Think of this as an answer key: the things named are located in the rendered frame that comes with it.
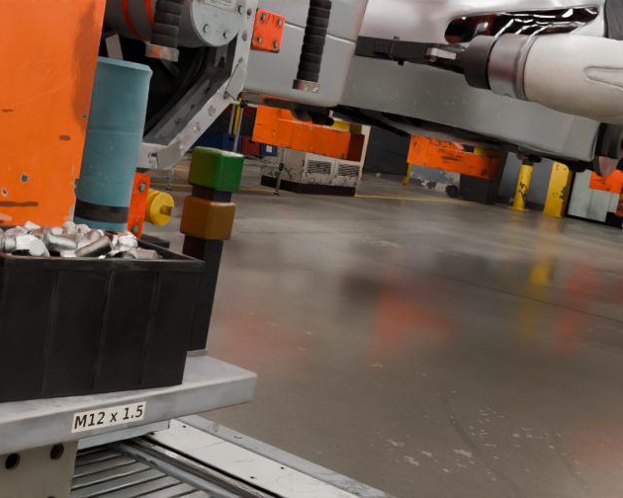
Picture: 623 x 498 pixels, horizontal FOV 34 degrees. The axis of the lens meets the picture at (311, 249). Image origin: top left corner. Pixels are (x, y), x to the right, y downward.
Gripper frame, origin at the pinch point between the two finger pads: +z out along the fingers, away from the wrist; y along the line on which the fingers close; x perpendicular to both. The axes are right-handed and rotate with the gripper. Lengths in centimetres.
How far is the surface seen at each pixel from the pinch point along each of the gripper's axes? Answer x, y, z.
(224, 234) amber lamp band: -25, -54, -20
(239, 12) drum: 1.5, -12.4, 17.8
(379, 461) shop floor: -83, 58, 15
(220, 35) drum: -2.6, -15.9, 17.9
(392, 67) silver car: 13, 214, 123
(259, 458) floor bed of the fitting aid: -75, 15, 18
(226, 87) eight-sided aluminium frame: -9.6, 5.3, 32.3
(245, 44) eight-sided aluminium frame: -1.6, 8.6, 32.4
